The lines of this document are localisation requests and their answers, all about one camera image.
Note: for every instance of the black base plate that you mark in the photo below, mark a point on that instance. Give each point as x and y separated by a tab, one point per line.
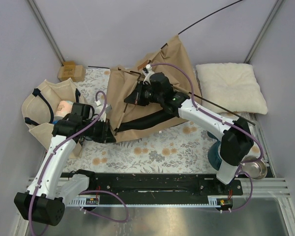
158	189

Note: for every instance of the white fluffy pillow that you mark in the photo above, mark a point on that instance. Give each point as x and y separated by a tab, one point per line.
232	86

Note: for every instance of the cardboard box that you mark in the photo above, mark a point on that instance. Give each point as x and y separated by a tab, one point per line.
71	70

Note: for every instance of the aluminium frame post left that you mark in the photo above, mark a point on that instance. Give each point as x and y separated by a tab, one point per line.
42	23

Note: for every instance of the white slotted cable duct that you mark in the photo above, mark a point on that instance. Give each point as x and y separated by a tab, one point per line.
83	201

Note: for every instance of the black tent pole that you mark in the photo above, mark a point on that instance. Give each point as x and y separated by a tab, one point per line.
118	68
215	44

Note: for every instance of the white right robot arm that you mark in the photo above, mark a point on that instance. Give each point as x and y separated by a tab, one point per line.
234	135

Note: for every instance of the aluminium frame post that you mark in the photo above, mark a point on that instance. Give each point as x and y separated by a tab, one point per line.
264	29
42	23

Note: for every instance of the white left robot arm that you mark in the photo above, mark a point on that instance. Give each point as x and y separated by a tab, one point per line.
43	201

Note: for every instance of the aluminium frame post right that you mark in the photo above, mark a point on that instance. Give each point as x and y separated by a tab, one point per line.
264	29

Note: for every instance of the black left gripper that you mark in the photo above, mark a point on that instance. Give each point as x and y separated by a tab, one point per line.
106	135

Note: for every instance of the cream canvas tote bag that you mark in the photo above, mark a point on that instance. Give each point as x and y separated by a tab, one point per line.
39	108

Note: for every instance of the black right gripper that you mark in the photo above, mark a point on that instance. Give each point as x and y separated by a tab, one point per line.
135	97

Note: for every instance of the steel pet bowl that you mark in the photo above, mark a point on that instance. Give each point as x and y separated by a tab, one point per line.
256	170

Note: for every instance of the beige fabric pet tent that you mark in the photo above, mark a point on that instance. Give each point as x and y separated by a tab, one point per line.
130	122

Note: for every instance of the floral patterned mat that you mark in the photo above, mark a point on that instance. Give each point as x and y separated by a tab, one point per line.
179	149

